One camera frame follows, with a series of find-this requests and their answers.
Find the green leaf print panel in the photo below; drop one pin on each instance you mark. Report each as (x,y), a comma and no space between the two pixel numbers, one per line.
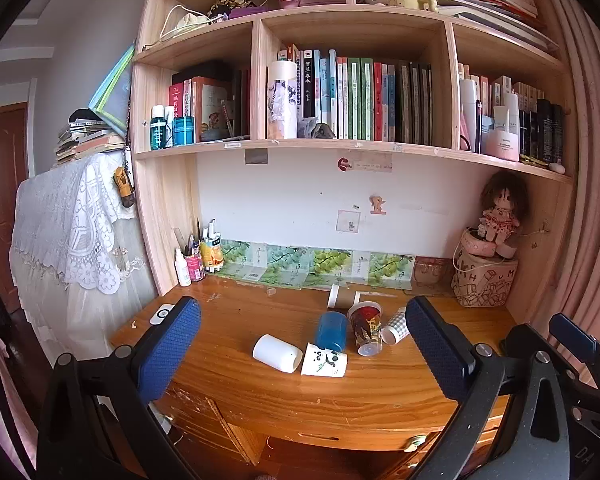
(325,262)

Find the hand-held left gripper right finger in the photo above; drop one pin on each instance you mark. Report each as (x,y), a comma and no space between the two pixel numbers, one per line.
(435,345)

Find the white small device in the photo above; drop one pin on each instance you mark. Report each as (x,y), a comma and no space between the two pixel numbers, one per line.
(161,314)

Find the white pebble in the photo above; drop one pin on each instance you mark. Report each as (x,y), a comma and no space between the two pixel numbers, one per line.
(557,167)

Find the white lace cloth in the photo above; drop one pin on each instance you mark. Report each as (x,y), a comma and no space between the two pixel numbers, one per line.
(70,225)

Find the brown paper cup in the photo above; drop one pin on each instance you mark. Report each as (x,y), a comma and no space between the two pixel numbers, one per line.
(342,297)

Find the white printed tube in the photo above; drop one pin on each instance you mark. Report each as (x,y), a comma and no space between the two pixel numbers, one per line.
(281,100)

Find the paper note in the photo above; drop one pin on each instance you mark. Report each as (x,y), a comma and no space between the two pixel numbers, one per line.
(372,165)

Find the dark bowl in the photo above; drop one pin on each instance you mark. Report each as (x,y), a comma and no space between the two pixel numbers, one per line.
(215,134)

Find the white slim bottle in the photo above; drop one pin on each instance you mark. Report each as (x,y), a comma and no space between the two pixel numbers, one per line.
(169,122)

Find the small wall picture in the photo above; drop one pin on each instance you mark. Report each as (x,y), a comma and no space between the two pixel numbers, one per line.
(349,221)

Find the blue translucent cup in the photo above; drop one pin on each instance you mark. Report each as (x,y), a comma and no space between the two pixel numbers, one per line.
(331,330)

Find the white panda print cup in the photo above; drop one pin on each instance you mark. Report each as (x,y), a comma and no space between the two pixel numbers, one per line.
(324,361)

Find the wooden desk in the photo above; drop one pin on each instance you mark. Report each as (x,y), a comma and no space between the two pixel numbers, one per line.
(280,405)

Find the grey tape patch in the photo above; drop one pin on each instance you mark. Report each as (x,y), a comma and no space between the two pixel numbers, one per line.
(256,157)

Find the yellow hanging toy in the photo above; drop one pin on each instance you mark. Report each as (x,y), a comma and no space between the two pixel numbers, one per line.
(124,185)

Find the pink round music box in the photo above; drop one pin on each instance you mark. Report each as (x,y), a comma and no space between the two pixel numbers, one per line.
(480,245)

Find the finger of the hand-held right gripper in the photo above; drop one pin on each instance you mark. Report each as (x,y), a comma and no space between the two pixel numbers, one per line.
(519,339)
(572,336)

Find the green bottle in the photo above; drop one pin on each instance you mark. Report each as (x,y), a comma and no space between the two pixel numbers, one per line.
(158,130)

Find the blue jar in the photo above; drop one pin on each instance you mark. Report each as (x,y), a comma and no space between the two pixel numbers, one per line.
(183,131)

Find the row of red books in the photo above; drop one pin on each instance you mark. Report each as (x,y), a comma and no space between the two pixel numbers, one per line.
(205,100)

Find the letter print box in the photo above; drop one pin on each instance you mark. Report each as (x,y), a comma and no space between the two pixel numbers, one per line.
(485,282)

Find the brown hair rag doll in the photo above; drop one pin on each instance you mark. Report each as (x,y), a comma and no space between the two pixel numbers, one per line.
(502,210)

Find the pink pen holder can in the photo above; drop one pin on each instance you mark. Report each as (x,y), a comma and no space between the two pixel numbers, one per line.
(195,267)

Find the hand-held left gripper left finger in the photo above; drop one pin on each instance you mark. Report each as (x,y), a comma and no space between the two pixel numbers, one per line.
(170,350)

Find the checkered white cup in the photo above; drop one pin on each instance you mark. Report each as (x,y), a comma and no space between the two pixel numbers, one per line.
(395,326)

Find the purple pouch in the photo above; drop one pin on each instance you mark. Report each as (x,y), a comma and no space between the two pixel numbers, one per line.
(252,11)

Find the pink cloth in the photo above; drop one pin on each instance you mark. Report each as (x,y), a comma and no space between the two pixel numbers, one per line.
(5,400)

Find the row of green books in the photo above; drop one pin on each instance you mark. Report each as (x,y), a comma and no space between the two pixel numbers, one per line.
(365,100)

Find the stack of worn books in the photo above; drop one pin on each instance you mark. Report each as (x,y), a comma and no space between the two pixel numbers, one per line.
(87,137)

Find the white spray bottle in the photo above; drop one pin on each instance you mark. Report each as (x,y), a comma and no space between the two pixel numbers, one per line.
(182,270)

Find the pink curtain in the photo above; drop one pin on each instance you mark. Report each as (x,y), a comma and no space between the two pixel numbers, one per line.
(590,160)

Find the stack of magazines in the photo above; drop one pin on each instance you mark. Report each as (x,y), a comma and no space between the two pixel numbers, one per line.
(485,0)

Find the grey figurine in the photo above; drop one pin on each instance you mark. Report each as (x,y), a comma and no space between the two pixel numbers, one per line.
(320,130)

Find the cosmetic bottles on right shelf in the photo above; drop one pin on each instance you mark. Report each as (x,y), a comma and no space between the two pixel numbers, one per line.
(540,120)

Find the metal drawer knob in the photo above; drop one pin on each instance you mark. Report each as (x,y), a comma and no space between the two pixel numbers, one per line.
(415,442)

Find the yellow can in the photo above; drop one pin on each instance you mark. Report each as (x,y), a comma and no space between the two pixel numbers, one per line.
(211,256)

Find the wooden bookshelf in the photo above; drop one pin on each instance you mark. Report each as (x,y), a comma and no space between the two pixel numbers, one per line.
(350,25)

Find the red patterned clear cup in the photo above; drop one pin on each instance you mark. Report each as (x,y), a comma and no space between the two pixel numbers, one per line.
(366,327)

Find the red wall sticker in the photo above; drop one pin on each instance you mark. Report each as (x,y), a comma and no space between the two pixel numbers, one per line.
(343,163)

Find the brown wooden door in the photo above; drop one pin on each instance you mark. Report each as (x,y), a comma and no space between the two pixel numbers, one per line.
(0,200)

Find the brown gift bag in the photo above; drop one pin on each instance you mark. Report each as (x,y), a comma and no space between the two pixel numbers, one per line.
(432,275)

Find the green framed board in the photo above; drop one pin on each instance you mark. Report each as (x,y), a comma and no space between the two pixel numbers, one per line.
(115,90)

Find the pink cosmetic box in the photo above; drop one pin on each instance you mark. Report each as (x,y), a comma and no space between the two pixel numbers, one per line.
(501,145)

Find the plain white cup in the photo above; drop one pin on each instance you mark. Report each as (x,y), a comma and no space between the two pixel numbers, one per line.
(275,352)

